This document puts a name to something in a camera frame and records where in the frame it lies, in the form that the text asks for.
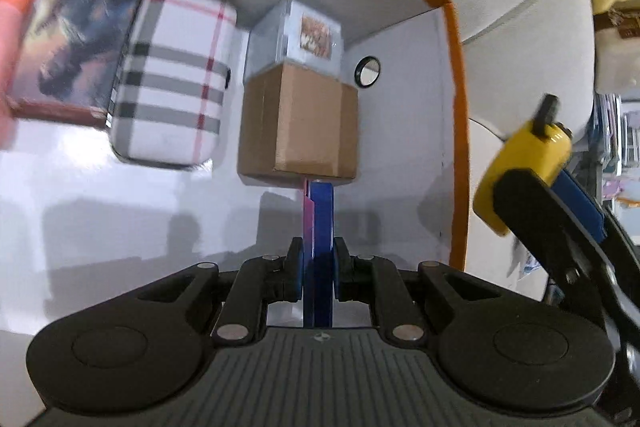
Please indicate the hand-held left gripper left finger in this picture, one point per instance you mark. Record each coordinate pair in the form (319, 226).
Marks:
(297, 269)

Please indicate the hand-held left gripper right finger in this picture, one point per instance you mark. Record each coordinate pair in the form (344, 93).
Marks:
(340, 269)

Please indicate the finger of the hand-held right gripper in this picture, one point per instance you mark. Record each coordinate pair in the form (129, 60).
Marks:
(530, 202)
(580, 207)

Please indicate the yellow padlock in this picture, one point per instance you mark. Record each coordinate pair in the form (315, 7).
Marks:
(520, 152)

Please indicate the thin blue book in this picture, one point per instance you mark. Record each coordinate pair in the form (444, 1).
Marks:
(320, 217)

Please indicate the pink spray bottle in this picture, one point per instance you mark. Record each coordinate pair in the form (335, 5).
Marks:
(10, 32)

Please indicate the colourful background clutter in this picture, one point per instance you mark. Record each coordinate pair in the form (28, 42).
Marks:
(622, 142)

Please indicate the brown cardboard box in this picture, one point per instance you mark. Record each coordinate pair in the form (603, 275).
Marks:
(300, 122)

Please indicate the beige bag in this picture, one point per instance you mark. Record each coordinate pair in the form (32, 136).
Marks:
(615, 57)

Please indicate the clear plastic cube box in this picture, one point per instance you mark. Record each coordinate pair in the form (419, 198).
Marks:
(270, 47)

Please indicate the white plaid case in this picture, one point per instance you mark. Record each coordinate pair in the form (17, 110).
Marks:
(170, 82)

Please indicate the dark picture cover book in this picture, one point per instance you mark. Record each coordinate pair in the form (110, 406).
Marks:
(75, 37)

